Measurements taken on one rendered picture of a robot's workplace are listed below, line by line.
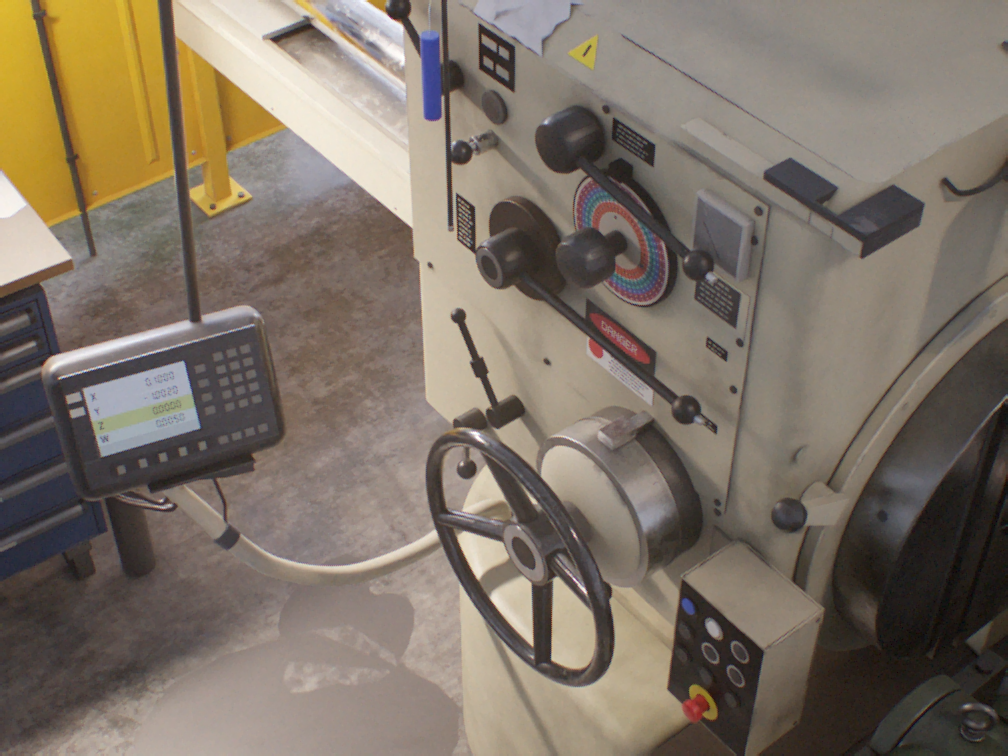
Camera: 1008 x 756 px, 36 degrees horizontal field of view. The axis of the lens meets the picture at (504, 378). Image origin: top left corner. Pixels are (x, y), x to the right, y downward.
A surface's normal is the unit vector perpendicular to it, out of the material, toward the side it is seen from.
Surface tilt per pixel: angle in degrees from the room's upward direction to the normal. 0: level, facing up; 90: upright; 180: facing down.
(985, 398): 28
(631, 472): 23
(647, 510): 50
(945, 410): 36
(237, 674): 0
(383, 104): 0
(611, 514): 71
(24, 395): 90
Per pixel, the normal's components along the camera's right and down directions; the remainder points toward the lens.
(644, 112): -0.55, -0.22
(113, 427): 0.38, 0.35
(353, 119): 0.00, -0.73
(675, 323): -0.78, 0.43
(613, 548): -0.37, 0.61
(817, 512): 0.62, 0.54
